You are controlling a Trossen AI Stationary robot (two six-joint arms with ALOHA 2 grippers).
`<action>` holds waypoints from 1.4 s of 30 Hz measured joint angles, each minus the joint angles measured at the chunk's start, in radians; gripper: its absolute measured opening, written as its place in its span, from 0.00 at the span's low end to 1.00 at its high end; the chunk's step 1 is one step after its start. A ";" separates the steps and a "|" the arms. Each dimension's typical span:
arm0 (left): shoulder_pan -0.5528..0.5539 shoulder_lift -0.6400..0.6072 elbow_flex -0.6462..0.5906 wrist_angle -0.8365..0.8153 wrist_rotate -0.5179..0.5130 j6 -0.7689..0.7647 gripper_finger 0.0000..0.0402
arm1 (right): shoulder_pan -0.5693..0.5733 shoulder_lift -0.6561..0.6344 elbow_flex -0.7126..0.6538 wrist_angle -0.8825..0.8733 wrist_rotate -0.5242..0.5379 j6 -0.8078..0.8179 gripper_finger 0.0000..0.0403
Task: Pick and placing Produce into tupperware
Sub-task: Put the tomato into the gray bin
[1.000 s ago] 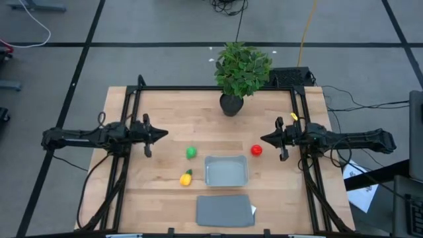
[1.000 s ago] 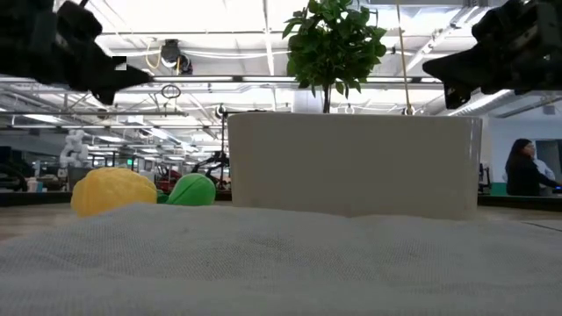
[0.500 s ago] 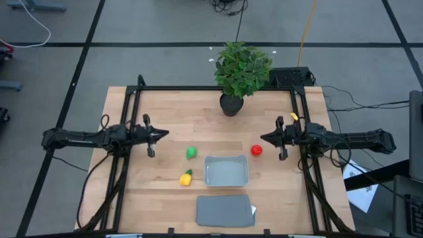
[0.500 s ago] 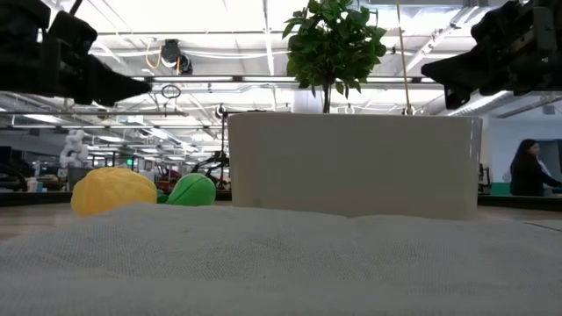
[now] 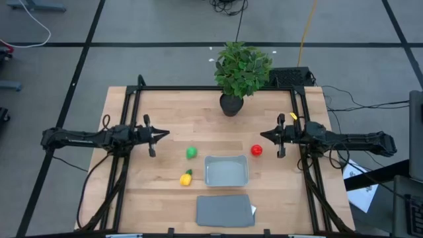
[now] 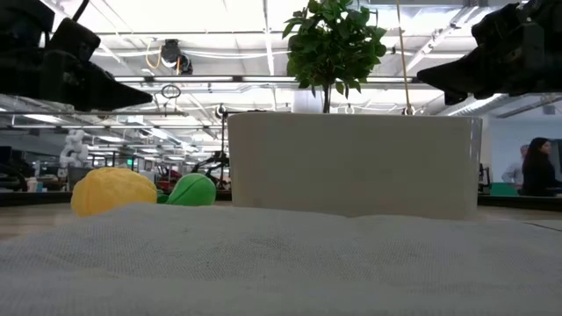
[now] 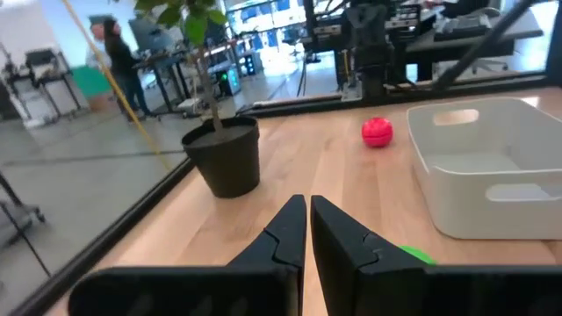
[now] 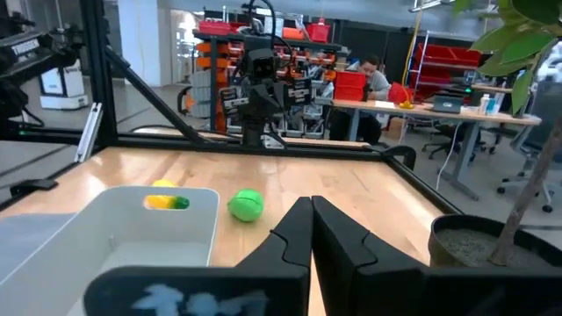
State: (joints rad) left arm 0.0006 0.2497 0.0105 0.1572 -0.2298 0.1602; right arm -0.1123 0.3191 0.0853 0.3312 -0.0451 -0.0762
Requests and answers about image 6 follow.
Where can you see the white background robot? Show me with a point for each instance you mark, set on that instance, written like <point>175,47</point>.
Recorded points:
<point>74,149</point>

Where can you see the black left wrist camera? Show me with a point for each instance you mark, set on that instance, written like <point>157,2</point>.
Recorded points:
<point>74,39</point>

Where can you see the translucent white tupperware container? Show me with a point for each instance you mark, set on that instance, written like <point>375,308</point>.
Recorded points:
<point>351,167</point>

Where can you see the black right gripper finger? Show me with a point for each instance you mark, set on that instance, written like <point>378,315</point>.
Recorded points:
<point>461,87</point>
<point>452,69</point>

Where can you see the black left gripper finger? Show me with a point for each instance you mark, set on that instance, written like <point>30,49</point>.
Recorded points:
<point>110,100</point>
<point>114,83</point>

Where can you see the black ceiling device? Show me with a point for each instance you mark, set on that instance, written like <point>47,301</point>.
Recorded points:
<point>173,55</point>

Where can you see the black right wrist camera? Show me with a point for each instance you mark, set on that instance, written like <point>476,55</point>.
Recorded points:
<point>496,35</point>

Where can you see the green toy pepper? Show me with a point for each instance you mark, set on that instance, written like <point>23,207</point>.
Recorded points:
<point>193,189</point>

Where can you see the yellow toy lemon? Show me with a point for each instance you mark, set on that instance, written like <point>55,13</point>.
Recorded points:
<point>110,191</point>

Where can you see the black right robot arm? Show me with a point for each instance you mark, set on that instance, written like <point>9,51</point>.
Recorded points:
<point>544,9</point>

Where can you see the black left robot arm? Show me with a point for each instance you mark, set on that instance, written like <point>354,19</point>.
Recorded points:
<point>22,13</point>

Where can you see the teal box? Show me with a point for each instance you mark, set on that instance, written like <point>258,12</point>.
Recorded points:
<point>502,189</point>

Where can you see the green leafy plant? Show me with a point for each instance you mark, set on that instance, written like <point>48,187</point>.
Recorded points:
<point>333,44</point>

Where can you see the black background robot arm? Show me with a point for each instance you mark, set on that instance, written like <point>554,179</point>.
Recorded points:
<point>215,162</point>

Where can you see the gray folded cloth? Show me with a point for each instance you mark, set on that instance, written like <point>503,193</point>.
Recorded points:
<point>281,263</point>

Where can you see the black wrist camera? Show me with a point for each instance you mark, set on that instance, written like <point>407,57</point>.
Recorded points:
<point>496,35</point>
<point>74,39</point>

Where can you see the person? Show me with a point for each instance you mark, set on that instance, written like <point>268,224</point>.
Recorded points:
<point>513,173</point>
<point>538,171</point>

